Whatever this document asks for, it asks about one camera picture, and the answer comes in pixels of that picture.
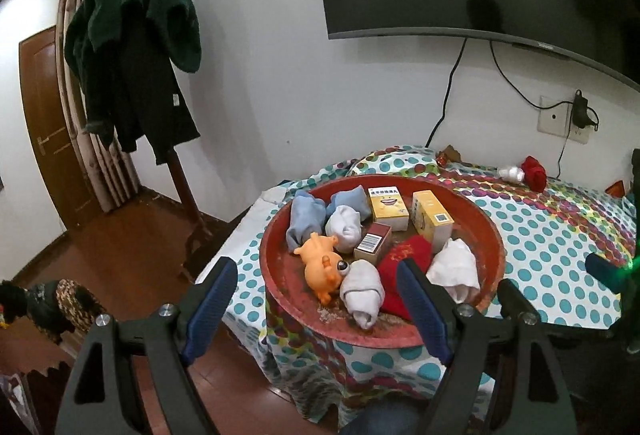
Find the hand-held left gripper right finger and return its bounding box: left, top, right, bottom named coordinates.
left=397, top=257, right=581, bottom=435

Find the narrow yellow box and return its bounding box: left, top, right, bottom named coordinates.
left=411, top=190, right=455, bottom=255

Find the small brown box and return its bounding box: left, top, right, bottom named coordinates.
left=353, top=222, right=392, bottom=263

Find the white wall socket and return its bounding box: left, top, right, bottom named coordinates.
left=537, top=95, right=591, bottom=144

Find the black television cable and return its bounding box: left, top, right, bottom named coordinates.
left=426, top=37, right=468, bottom=148

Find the brown wooden door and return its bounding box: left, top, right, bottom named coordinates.
left=19, top=25, right=98, bottom=232

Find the wooden coat rack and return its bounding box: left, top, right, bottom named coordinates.
left=160, top=0, right=213, bottom=283

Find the polka dot tablecloth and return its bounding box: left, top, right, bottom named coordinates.
left=195, top=145, right=640, bottom=416

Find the person's leg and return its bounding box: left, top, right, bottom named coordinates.
left=340, top=402, right=426, bottom=435

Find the dark patterned cloth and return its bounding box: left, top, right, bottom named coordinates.
left=0, top=279, right=103, bottom=346

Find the blue grey sock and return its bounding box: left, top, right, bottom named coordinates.
left=327, top=185, right=373, bottom=222

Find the dark red sock ball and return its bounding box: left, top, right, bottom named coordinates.
left=520, top=156, right=549, bottom=190

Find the orange squeaky toy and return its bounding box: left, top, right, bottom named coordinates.
left=294, top=232, right=353, bottom=303

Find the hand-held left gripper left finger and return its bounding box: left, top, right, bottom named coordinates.
left=54, top=256, right=239, bottom=435

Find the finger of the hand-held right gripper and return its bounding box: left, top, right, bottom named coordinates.
left=585, top=253, right=626, bottom=291

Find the red round tray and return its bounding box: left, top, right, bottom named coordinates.
left=259, top=174, right=506, bottom=350

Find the red cloth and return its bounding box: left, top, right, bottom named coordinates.
left=376, top=236, right=435, bottom=320

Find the black power adapter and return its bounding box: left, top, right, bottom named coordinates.
left=571, top=89, right=600, bottom=132

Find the black socket cable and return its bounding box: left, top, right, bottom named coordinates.
left=489, top=40, right=576, bottom=110

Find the dark green coat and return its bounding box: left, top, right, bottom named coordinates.
left=64, top=0, right=203, bottom=166

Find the light blue sock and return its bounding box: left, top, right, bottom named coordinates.
left=286, top=190, right=328, bottom=256

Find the yellow smiling face box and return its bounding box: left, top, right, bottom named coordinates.
left=367, top=186, right=411, bottom=232

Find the black adapter cable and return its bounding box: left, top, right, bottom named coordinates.
left=555, top=130, right=571, bottom=178

